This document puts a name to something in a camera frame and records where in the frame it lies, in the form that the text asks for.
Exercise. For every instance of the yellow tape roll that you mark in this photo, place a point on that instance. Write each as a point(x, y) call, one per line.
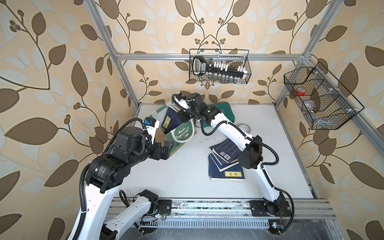
point(245, 128)

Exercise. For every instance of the red tape roll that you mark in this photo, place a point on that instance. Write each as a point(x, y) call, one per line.
point(301, 91)

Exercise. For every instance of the back black wire basket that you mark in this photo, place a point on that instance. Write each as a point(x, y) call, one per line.
point(233, 57)

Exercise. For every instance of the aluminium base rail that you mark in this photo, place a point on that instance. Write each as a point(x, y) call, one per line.
point(206, 214)

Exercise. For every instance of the black socket set holder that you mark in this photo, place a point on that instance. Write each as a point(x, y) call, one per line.
point(214, 67)

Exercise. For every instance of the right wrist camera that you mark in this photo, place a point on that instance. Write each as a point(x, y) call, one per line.
point(180, 100)

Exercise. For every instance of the side black wire basket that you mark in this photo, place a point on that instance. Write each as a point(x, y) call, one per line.
point(329, 103)

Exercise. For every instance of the navy blue book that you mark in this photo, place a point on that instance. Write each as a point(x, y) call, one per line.
point(171, 121)
point(225, 154)
point(230, 173)

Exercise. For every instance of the green plastic tool case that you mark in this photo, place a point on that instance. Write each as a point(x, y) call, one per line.
point(226, 109)

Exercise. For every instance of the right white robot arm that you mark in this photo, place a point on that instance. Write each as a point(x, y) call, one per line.
point(255, 155)

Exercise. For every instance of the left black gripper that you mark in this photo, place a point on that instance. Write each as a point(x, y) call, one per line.
point(157, 154)

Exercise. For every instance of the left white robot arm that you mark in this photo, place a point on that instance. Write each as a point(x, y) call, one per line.
point(100, 180)

